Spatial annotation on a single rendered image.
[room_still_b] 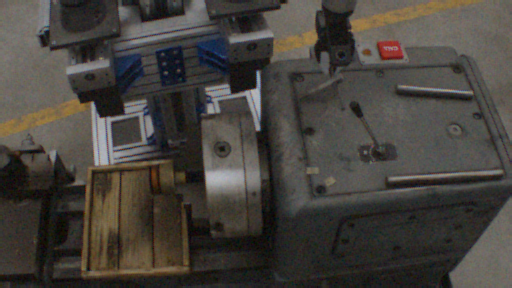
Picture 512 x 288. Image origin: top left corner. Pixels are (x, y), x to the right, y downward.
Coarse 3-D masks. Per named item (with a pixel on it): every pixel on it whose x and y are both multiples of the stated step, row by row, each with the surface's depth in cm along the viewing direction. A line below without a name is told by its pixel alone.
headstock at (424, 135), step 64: (384, 64) 138; (448, 64) 139; (320, 128) 126; (384, 128) 126; (448, 128) 126; (320, 192) 117; (384, 192) 116; (448, 192) 117; (320, 256) 139; (384, 256) 144
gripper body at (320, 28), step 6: (324, 6) 114; (318, 12) 122; (324, 12) 115; (330, 12) 113; (348, 12) 113; (318, 18) 121; (324, 18) 121; (342, 18) 114; (348, 18) 121; (318, 24) 122; (324, 24) 120; (348, 24) 120; (318, 30) 125; (324, 30) 119; (348, 30) 119; (318, 36) 125; (324, 36) 119; (324, 42) 120; (324, 48) 122
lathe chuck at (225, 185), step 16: (224, 112) 137; (208, 128) 129; (224, 128) 129; (240, 128) 129; (208, 144) 126; (240, 144) 126; (208, 160) 124; (224, 160) 125; (240, 160) 125; (208, 176) 124; (224, 176) 124; (240, 176) 124; (208, 192) 124; (224, 192) 124; (240, 192) 125; (208, 208) 125; (224, 208) 126; (240, 208) 126; (224, 224) 128; (240, 224) 129
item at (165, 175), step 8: (152, 168) 137; (160, 168) 136; (168, 168) 136; (152, 176) 135; (160, 176) 135; (168, 176) 135; (176, 176) 136; (184, 176) 136; (152, 184) 135; (160, 184) 135; (168, 184) 135; (152, 192) 136; (160, 192) 137; (168, 192) 136
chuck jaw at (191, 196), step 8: (176, 184) 136; (184, 184) 136; (192, 184) 135; (200, 184) 135; (176, 192) 134; (184, 192) 134; (192, 192) 134; (200, 192) 134; (184, 200) 132; (192, 200) 132; (200, 200) 132; (184, 208) 134; (192, 208) 131; (200, 208) 131; (200, 216) 129; (208, 216) 130; (200, 224) 131; (208, 224) 132; (216, 224) 129
